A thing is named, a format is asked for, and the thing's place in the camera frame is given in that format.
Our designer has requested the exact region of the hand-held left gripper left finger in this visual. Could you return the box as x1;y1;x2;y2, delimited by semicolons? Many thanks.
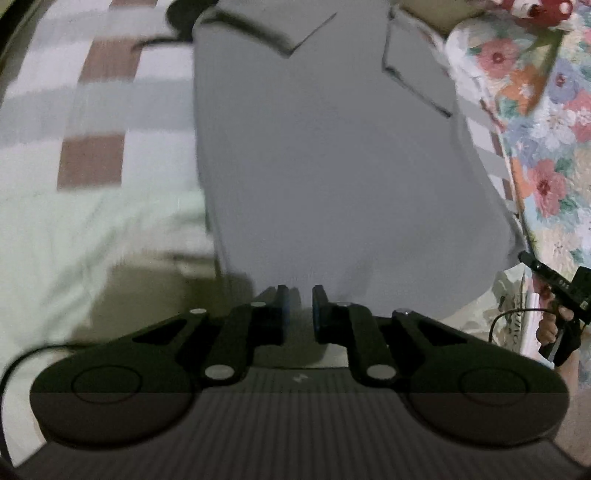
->
131;285;291;384

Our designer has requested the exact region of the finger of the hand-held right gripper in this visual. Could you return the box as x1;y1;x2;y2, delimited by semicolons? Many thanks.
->
517;250;574;297

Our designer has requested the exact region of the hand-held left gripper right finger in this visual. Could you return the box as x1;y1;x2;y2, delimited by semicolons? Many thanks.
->
312;285;468;387

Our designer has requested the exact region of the grey shirt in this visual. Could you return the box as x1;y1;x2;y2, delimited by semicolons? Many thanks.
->
191;0;528;325

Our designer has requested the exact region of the person's right hand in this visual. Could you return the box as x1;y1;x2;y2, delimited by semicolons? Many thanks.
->
536;309;576;347

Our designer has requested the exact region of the floral blanket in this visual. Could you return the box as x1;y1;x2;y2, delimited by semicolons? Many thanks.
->
443;14;591;367

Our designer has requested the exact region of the checkered bedsheet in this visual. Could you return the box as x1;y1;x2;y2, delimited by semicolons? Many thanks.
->
0;0;529;464

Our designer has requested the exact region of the red printed white blanket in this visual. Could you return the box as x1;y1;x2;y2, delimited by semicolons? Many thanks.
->
397;0;580;34

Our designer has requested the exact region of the thin cable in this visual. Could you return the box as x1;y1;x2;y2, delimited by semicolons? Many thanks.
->
488;306;557;343

